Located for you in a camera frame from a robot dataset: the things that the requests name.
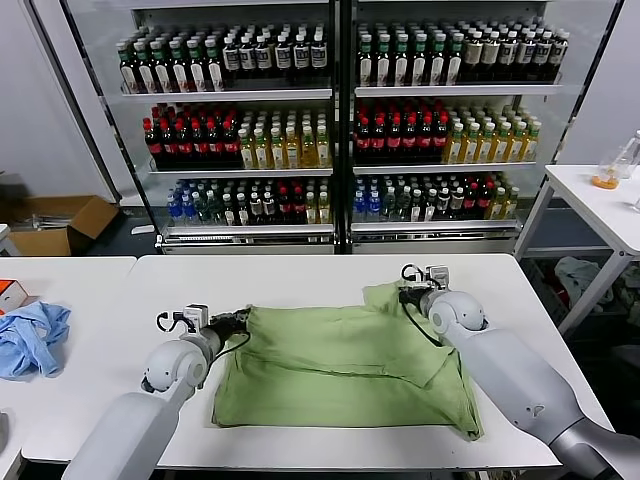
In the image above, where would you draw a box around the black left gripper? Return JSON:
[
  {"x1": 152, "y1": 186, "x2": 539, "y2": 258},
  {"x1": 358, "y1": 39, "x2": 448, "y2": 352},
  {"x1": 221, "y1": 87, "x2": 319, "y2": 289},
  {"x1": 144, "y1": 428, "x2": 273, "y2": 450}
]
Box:
[{"x1": 208, "y1": 307, "x2": 253, "y2": 339}]

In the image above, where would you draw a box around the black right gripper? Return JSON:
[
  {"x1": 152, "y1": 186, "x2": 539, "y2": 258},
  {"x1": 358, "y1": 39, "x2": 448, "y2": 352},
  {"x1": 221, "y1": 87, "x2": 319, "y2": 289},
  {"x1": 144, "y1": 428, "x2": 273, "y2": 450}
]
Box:
[{"x1": 398, "y1": 284, "x2": 431, "y2": 308}]

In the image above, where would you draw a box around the light green polo shirt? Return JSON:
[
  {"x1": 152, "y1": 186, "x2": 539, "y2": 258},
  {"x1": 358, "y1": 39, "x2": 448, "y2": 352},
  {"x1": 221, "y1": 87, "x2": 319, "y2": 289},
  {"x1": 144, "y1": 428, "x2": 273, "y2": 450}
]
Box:
[{"x1": 209, "y1": 280, "x2": 485, "y2": 441}]

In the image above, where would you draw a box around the metal shelf with bottled drinks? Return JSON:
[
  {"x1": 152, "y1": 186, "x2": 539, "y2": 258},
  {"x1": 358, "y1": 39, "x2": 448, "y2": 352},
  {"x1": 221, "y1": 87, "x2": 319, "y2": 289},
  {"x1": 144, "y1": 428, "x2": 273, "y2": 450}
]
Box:
[{"x1": 344, "y1": 0, "x2": 626, "y2": 259}]

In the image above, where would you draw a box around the glass door beverage cabinet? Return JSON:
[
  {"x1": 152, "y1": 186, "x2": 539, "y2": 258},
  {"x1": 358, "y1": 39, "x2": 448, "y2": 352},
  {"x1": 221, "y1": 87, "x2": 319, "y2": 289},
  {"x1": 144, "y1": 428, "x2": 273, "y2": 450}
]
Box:
[{"x1": 59, "y1": 0, "x2": 346, "y2": 256}]

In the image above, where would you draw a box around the grey crumpled cloth pile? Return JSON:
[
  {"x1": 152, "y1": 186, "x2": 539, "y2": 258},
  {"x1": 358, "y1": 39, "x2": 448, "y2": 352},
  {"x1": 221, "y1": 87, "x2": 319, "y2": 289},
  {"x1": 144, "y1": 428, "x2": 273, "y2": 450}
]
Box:
[{"x1": 553, "y1": 257, "x2": 615, "y2": 314}]

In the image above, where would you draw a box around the white side table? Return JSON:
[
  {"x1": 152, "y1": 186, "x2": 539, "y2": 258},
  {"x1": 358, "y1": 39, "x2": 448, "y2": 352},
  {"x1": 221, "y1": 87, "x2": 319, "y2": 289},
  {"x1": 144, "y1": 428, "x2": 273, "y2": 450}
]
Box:
[{"x1": 513, "y1": 164, "x2": 640, "y2": 336}]

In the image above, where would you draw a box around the open cardboard box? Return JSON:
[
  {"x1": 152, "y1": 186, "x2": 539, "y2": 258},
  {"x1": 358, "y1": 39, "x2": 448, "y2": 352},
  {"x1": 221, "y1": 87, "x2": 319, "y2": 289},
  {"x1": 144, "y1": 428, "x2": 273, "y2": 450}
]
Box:
[{"x1": 0, "y1": 195, "x2": 121, "y2": 257}]

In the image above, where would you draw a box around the crumpled light blue cloth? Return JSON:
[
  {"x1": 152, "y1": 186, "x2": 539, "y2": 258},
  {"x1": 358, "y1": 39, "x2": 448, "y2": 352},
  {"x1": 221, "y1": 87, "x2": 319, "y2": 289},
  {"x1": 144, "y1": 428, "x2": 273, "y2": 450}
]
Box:
[{"x1": 0, "y1": 301, "x2": 73, "y2": 381}]

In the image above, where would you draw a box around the beaker with orange liquid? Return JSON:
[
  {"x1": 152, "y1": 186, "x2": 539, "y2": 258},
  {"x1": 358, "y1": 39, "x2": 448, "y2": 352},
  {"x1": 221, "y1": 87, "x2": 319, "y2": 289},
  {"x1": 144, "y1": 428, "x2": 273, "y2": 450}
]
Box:
[{"x1": 591, "y1": 159, "x2": 621, "y2": 191}]

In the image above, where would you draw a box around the orange and white box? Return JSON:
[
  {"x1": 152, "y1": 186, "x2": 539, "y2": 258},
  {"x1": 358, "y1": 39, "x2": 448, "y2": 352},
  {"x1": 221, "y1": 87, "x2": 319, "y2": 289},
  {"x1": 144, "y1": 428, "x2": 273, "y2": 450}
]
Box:
[{"x1": 0, "y1": 280, "x2": 30, "y2": 317}]

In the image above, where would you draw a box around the clear plastic bottle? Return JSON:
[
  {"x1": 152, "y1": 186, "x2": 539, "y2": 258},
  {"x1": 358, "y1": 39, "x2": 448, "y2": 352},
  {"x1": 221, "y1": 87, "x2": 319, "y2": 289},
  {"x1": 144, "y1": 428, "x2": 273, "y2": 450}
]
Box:
[{"x1": 615, "y1": 132, "x2": 640, "y2": 181}]

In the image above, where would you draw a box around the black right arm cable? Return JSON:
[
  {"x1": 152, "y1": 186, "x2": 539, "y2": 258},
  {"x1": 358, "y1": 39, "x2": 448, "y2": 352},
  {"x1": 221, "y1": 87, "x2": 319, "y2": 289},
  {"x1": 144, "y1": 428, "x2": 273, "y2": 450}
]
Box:
[{"x1": 399, "y1": 294, "x2": 446, "y2": 347}]

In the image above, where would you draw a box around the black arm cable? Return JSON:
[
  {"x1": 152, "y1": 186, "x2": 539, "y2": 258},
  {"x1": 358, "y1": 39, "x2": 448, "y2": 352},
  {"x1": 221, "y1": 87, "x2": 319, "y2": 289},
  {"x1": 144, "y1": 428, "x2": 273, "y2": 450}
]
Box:
[
  {"x1": 157, "y1": 312, "x2": 186, "y2": 334},
  {"x1": 399, "y1": 294, "x2": 446, "y2": 347}
]

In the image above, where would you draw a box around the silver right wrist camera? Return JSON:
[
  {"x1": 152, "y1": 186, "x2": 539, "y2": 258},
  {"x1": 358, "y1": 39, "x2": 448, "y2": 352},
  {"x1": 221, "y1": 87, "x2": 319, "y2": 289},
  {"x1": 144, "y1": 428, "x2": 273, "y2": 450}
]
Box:
[{"x1": 422, "y1": 266, "x2": 450, "y2": 291}]

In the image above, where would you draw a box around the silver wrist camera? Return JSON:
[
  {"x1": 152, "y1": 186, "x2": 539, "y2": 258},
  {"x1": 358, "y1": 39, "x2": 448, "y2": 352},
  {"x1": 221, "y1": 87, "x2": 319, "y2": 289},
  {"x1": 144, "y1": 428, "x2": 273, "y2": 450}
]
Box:
[
  {"x1": 182, "y1": 303, "x2": 209, "y2": 331},
  {"x1": 422, "y1": 266, "x2": 450, "y2": 291}
]

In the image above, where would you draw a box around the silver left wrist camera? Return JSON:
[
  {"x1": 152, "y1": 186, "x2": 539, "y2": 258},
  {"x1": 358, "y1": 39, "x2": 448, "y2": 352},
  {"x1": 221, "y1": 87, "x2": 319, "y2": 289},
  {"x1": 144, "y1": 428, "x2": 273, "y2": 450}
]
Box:
[{"x1": 182, "y1": 303, "x2": 209, "y2": 331}]

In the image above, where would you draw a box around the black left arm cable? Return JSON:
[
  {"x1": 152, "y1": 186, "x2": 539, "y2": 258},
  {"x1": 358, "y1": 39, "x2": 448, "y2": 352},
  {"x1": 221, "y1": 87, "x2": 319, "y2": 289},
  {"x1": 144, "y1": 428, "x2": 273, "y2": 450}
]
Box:
[{"x1": 157, "y1": 312, "x2": 186, "y2": 334}]

